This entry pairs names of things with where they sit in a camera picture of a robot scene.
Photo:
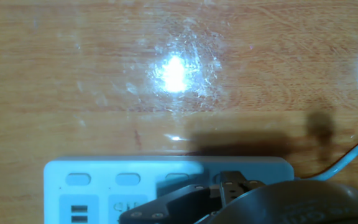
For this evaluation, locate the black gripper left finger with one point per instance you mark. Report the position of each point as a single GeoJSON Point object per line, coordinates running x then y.
{"type": "Point", "coordinates": [172, 207]}

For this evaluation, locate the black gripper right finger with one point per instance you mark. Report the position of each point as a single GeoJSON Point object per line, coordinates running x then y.
{"type": "Point", "coordinates": [232, 186]}

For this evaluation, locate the white power strip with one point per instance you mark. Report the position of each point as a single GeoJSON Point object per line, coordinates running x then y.
{"type": "Point", "coordinates": [104, 186]}

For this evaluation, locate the brown wooden board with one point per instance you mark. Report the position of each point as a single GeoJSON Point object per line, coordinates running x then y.
{"type": "Point", "coordinates": [73, 93]}

